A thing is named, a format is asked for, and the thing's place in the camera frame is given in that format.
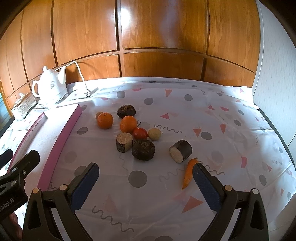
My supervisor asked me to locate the orange carrot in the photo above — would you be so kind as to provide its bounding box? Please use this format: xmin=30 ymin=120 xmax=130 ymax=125
xmin=182 ymin=158 xmax=199 ymax=190

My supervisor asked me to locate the orange mandarin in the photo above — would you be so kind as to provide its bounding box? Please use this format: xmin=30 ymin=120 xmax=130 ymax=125
xmin=120 ymin=115 xmax=137 ymax=133
xmin=97 ymin=113 xmax=113 ymax=130

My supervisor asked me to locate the dark cut root cylinder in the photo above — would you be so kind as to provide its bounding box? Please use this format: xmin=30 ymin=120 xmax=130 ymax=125
xmin=169 ymin=140 xmax=193 ymax=163

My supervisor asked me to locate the tan cut root piece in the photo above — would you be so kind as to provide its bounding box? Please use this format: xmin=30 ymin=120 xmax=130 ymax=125
xmin=116 ymin=133 xmax=133 ymax=153

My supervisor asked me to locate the dark round beet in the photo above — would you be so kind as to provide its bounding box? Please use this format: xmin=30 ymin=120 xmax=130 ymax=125
xmin=117 ymin=104 xmax=136 ymax=118
xmin=132 ymin=140 xmax=156 ymax=161

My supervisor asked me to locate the red tomato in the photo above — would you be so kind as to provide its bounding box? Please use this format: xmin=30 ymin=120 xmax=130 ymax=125
xmin=132 ymin=128 xmax=148 ymax=140

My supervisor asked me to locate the small yellow potato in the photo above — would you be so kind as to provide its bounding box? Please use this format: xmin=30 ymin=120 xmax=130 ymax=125
xmin=148 ymin=128 xmax=162 ymax=141

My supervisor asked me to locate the person's left hand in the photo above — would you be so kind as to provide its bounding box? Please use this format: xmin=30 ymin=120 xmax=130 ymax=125
xmin=1 ymin=213 xmax=23 ymax=240

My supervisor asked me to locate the dark glass cabinet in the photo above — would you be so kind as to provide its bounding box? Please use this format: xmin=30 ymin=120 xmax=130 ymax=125
xmin=0 ymin=94 xmax=15 ymax=138

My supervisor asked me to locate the pink rimmed white tray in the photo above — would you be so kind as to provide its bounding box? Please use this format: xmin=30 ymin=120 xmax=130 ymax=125
xmin=9 ymin=104 xmax=82 ymax=195

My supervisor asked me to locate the white ceramic electric kettle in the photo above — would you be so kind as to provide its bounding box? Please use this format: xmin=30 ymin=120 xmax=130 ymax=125
xmin=32 ymin=66 xmax=68 ymax=105

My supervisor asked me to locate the small brown nut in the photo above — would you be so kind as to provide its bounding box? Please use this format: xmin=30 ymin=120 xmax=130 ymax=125
xmin=95 ymin=111 xmax=103 ymax=120

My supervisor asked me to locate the patterned white tablecloth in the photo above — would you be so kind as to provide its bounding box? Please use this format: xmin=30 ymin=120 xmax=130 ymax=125
xmin=0 ymin=76 xmax=296 ymax=241

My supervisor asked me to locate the white kettle power cable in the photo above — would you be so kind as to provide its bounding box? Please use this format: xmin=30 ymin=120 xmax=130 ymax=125
xmin=56 ymin=61 xmax=93 ymax=98

